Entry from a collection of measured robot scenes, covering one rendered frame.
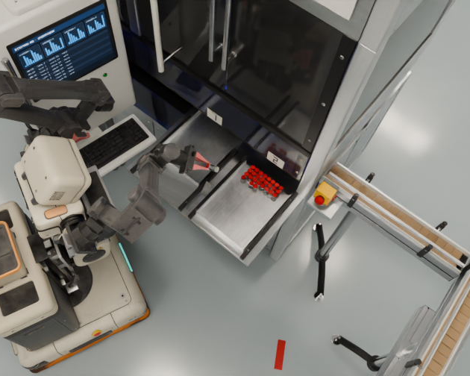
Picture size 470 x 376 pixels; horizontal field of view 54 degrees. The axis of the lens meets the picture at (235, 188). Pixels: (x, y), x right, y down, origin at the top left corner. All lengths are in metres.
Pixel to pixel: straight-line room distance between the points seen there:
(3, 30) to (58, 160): 0.47
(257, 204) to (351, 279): 1.11
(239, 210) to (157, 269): 0.98
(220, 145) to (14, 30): 0.96
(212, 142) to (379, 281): 1.43
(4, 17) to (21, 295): 1.05
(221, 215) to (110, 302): 0.85
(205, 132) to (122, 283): 0.93
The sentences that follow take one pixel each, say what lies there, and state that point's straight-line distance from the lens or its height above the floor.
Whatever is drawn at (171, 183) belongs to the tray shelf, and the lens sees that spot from 2.07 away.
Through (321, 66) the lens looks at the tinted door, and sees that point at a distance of 1.49.
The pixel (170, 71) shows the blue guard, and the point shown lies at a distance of 2.12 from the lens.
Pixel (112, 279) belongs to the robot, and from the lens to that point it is 2.57.
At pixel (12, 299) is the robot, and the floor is 0.81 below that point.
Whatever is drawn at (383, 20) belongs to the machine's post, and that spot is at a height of 1.90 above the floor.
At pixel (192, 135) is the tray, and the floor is 0.88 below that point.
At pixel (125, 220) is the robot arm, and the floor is 1.57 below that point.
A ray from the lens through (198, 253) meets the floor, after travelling 2.86.
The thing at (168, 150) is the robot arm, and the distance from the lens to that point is 1.55.
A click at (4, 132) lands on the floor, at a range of 3.51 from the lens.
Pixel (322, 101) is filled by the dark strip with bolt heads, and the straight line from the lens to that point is 1.57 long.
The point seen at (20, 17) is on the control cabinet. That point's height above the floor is 1.55.
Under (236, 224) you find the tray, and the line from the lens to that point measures 1.98.
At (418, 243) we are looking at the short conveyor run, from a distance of 2.10.
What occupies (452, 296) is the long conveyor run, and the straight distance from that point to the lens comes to 2.09.
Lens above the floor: 2.71
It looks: 63 degrees down
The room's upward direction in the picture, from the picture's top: 9 degrees clockwise
